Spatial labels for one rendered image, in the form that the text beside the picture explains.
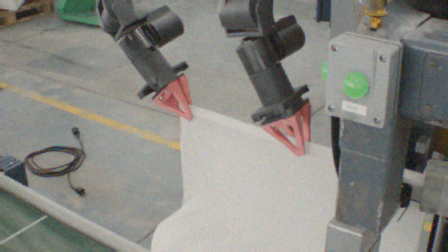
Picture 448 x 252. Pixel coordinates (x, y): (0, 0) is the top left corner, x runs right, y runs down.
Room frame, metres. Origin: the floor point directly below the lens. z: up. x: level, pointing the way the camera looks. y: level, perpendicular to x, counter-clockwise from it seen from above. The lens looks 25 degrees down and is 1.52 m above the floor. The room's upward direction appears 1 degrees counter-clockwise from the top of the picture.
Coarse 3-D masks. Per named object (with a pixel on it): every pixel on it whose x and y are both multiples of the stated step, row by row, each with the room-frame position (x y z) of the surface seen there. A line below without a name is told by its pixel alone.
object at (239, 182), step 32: (192, 128) 1.00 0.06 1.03; (224, 128) 0.95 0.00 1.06; (256, 128) 0.90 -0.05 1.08; (192, 160) 1.00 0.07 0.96; (224, 160) 0.95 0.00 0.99; (256, 160) 0.90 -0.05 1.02; (288, 160) 0.87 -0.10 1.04; (320, 160) 0.83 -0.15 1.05; (192, 192) 1.00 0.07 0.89; (224, 192) 0.95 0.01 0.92; (256, 192) 0.90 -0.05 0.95; (288, 192) 0.86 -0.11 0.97; (320, 192) 0.83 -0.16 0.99; (416, 192) 0.74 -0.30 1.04; (160, 224) 0.99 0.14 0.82; (192, 224) 0.96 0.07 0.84; (224, 224) 0.93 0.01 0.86; (256, 224) 0.90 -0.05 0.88; (288, 224) 0.86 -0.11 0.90; (320, 224) 0.83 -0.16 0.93; (416, 224) 0.73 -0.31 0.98
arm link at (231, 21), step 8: (224, 0) 0.90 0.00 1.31; (232, 0) 0.89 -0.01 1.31; (240, 0) 0.88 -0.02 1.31; (248, 0) 0.86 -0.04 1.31; (272, 0) 0.90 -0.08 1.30; (224, 8) 0.89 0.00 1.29; (232, 8) 0.88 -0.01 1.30; (240, 8) 0.87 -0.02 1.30; (248, 8) 0.86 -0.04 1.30; (272, 8) 0.90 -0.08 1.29; (224, 16) 0.89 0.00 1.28; (232, 16) 0.88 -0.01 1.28; (240, 16) 0.87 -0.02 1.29; (248, 16) 0.86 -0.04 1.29; (224, 24) 0.90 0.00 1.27; (232, 24) 0.89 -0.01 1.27; (240, 24) 0.88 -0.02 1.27; (248, 24) 0.86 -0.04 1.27; (256, 24) 0.86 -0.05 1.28
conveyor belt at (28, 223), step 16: (0, 192) 1.80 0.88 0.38; (0, 208) 1.69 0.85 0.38; (16, 208) 1.69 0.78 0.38; (32, 208) 1.69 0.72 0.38; (0, 224) 1.59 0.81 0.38; (16, 224) 1.59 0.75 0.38; (32, 224) 1.59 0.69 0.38; (48, 224) 1.60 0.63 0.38; (0, 240) 1.49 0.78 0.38; (16, 240) 1.49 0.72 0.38; (32, 240) 1.50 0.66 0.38; (48, 240) 1.50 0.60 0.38; (64, 240) 1.50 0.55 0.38; (80, 240) 1.51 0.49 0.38
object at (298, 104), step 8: (296, 96) 0.85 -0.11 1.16; (288, 104) 0.83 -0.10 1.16; (296, 104) 0.84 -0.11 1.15; (304, 104) 0.86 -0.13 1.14; (288, 112) 0.82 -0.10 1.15; (296, 112) 0.83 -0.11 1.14; (304, 112) 0.86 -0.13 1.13; (304, 120) 0.86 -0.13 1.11; (288, 128) 0.87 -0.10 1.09; (304, 128) 0.86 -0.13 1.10; (304, 136) 0.86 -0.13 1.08
